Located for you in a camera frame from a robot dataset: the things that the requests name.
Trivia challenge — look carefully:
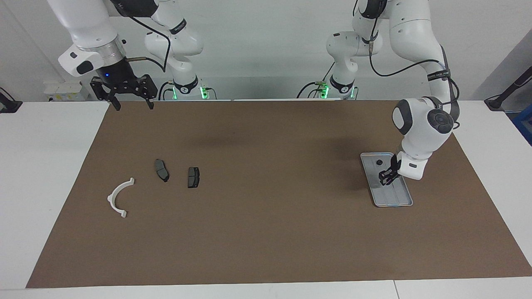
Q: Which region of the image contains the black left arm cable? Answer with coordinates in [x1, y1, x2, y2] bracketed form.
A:
[368, 0, 461, 130]

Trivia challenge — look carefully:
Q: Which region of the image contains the white curved plastic bracket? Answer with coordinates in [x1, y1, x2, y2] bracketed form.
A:
[107, 177, 135, 219]

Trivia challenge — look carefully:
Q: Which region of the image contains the black stand with flat foot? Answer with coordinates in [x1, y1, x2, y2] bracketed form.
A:
[0, 87, 23, 113]

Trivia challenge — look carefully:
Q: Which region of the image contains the black left base cable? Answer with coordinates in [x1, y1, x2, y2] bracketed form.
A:
[296, 62, 336, 99]

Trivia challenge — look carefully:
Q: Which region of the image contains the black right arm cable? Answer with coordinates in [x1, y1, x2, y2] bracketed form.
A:
[125, 12, 172, 73]

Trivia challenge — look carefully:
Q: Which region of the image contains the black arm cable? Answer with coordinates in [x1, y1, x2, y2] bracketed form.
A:
[125, 12, 172, 73]
[368, 0, 461, 130]

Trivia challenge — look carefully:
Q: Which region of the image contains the white cardboard box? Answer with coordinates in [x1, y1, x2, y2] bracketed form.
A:
[43, 81, 90, 102]

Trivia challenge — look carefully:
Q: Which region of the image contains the brown table mat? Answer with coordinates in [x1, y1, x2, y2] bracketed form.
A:
[26, 100, 532, 289]

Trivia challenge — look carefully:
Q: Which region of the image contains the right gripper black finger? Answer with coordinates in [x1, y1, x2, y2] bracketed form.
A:
[90, 76, 121, 111]
[140, 74, 158, 110]

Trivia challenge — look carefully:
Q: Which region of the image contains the silver metal tray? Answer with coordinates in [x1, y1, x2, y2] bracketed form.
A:
[360, 152, 414, 208]

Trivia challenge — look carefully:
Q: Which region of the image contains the blue crate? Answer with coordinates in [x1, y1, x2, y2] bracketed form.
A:
[512, 110, 532, 146]

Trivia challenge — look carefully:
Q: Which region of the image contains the curved dark brake pad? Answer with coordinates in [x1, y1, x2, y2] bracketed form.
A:
[154, 159, 170, 183]

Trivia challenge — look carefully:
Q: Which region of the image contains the black stand with angled pole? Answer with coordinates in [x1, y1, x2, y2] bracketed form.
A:
[484, 66, 532, 112]

